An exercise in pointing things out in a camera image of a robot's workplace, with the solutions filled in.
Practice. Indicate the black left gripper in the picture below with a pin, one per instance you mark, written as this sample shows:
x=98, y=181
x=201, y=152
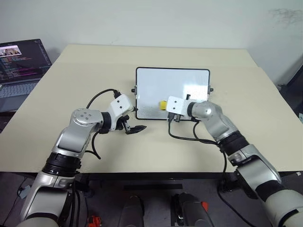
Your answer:
x=122, y=121

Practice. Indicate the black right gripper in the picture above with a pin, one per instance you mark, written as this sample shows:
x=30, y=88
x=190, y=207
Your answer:
x=178, y=117

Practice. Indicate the yellow and black eraser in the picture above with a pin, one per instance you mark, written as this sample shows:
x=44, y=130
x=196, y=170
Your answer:
x=163, y=105

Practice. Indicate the black-framed tabletop whiteboard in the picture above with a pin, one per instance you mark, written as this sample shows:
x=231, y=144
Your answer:
x=165, y=85

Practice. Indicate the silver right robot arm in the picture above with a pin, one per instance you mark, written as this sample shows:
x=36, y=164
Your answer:
x=220, y=123

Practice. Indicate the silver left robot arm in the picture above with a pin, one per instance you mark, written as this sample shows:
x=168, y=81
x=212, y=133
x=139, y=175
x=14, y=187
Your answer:
x=71, y=137

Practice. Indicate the dark rounded shape red tab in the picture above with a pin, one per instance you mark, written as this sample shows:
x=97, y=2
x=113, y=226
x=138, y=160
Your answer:
x=189, y=210

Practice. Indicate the small red floor object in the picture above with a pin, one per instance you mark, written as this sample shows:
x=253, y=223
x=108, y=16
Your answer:
x=94, y=220

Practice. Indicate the open grey laptop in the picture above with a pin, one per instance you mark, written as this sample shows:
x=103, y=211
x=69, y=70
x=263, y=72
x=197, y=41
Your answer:
x=19, y=68

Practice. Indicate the grey box on floor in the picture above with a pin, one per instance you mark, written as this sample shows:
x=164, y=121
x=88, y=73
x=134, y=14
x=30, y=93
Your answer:
x=24, y=192

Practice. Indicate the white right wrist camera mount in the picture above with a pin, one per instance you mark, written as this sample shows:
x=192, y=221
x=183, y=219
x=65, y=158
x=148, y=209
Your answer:
x=177, y=105

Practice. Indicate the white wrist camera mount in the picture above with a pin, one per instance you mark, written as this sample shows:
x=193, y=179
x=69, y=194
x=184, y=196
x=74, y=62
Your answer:
x=120, y=105
x=177, y=105

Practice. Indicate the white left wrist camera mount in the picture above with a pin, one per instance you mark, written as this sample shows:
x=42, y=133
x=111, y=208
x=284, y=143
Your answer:
x=120, y=105

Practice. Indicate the black table frame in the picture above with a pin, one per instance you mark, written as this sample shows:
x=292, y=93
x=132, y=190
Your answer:
x=154, y=176

